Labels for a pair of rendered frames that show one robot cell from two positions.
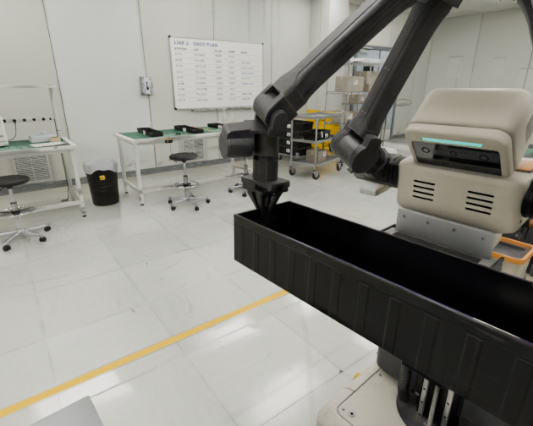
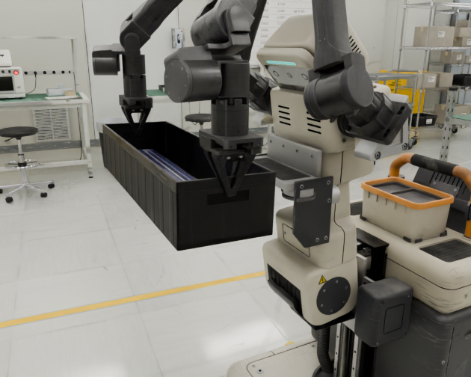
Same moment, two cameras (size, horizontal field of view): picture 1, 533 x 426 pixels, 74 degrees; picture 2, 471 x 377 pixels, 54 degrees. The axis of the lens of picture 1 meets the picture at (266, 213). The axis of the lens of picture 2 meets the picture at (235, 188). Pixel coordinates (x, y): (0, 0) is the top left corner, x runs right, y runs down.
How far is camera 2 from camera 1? 0.64 m
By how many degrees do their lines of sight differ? 14
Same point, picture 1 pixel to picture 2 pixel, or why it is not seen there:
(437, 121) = (274, 44)
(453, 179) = (297, 101)
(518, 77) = not seen: outside the picture
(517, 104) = not seen: hidden behind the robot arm
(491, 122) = (300, 42)
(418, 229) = (279, 153)
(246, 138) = (110, 57)
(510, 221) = (332, 139)
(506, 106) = not seen: hidden behind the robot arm
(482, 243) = (312, 161)
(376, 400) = (294, 365)
